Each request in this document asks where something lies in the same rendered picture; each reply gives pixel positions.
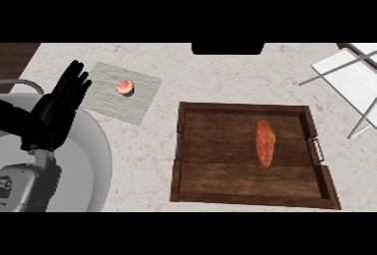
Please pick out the dark brown wooden panel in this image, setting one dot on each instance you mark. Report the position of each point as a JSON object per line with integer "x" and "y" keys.
{"x": 15, "y": 63}

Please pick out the pink frosted cupcake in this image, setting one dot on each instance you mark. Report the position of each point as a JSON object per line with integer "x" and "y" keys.
{"x": 125, "y": 86}

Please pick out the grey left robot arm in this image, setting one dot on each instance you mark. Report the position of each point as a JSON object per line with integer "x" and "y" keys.
{"x": 27, "y": 186}

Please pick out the large grey round pot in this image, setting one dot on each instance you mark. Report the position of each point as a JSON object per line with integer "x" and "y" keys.
{"x": 86, "y": 159}

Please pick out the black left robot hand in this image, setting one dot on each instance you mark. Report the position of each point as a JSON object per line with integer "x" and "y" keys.
{"x": 55, "y": 111}

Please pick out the pale grey square placemat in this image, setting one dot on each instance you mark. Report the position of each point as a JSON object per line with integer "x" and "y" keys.
{"x": 123, "y": 93}

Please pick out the dark brown wooden tray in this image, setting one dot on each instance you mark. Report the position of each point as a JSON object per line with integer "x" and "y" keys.
{"x": 246, "y": 156}

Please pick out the white tiered shelf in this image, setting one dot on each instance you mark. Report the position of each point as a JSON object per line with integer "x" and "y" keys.
{"x": 351, "y": 79}

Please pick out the black appliance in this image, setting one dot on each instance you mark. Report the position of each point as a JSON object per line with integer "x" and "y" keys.
{"x": 228, "y": 48}

